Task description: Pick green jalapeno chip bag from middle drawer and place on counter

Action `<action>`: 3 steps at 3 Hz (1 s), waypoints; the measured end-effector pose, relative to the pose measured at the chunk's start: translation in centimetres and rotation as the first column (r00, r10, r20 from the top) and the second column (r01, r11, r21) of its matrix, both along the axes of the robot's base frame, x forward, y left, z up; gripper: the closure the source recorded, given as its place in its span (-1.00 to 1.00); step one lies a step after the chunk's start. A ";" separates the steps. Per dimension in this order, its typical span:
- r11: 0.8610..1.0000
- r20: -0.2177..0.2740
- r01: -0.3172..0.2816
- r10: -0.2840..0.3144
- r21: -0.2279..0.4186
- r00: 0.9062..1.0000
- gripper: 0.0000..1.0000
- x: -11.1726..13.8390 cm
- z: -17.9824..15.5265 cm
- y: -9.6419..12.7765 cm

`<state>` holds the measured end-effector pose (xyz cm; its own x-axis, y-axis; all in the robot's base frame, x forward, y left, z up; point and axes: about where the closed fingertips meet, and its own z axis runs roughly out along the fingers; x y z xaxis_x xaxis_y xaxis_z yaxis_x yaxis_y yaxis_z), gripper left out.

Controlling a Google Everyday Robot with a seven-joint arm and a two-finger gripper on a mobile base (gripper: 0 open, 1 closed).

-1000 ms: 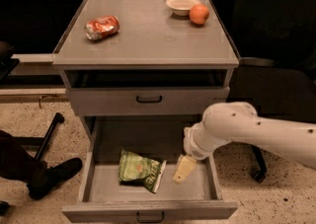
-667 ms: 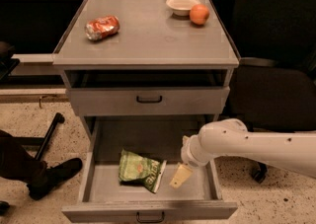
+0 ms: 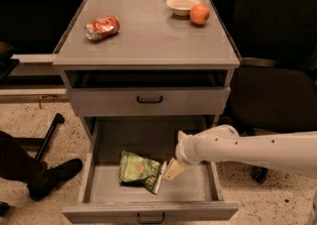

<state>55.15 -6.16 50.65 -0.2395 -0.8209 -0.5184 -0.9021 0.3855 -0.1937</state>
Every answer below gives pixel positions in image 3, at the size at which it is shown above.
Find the crushed orange soda can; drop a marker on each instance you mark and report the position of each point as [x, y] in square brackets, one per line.
[101, 28]

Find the person's dark trouser leg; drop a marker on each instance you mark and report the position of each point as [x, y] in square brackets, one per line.
[17, 164]

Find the orange fruit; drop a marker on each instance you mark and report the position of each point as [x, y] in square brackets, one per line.
[199, 14]

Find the white paper bowl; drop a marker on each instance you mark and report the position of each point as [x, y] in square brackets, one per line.
[181, 7]

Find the black office chair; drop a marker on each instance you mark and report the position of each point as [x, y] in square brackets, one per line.
[273, 91]

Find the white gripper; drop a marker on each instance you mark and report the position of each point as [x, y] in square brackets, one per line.
[182, 150]

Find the person's black shoe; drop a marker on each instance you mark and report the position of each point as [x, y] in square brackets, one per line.
[53, 178]

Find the closed grey upper drawer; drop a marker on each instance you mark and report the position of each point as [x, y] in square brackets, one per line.
[147, 101]

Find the green jalapeno chip bag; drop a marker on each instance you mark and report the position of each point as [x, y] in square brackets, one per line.
[136, 170]

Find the open grey lower drawer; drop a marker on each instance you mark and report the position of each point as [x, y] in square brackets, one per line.
[194, 196]

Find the black chair base leg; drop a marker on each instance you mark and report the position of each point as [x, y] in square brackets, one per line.
[42, 143]

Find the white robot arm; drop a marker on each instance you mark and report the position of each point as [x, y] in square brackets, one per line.
[291, 152]

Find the black shoe tip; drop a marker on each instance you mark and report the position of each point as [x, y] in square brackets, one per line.
[4, 207]

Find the grey drawer cabinet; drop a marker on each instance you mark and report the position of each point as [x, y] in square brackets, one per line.
[153, 49]

